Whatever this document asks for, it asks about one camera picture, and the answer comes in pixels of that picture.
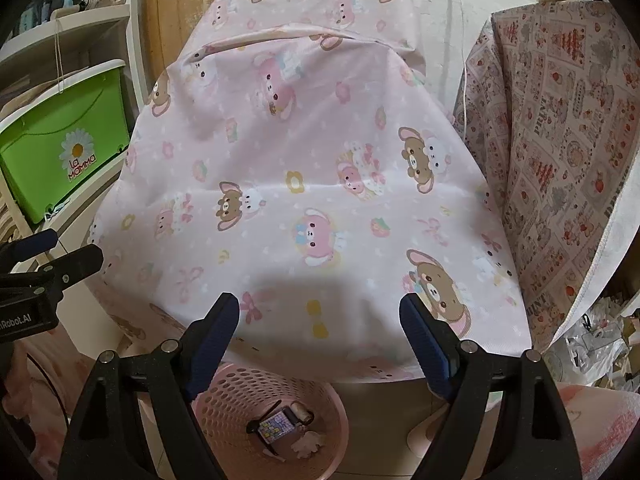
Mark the white tissue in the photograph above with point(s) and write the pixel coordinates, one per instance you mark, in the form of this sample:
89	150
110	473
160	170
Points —
310	442

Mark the pink cartoon print blanket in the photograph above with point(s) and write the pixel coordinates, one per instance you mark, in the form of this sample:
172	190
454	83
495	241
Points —
300	160

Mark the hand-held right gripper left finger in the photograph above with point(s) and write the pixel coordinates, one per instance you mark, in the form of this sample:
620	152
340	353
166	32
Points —
215	341

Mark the beige cloth bundle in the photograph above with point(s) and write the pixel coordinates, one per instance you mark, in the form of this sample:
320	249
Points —
102	0

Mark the white shelf unit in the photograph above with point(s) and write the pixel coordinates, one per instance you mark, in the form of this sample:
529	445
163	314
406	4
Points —
100	40

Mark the person's right pajama leg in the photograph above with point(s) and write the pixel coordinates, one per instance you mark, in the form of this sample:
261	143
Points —
600	425

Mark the flat brown paper bag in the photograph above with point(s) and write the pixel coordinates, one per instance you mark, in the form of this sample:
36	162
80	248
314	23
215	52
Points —
15	95

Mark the green plastic storage box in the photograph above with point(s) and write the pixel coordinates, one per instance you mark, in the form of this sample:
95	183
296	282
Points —
50	125

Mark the wooden door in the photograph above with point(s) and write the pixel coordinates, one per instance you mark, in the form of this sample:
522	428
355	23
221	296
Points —
170	10

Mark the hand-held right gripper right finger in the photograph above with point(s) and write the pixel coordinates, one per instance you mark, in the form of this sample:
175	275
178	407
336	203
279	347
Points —
425	341

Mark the beige thread spool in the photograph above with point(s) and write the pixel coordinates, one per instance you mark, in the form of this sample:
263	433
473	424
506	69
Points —
301	412

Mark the strawberry print quilt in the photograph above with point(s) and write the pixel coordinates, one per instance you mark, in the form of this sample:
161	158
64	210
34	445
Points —
560	135

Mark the pink perforated plastic basket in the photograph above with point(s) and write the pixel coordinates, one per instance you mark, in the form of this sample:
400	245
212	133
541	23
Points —
235	390

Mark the purple checked tissue pack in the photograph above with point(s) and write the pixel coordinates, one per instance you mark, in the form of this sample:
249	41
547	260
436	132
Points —
277	427

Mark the pile of clear plastic packaging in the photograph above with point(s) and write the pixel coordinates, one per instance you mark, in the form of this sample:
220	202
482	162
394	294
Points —
590	340

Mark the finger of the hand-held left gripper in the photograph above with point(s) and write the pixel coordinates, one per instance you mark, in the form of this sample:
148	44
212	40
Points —
75	262
30	244

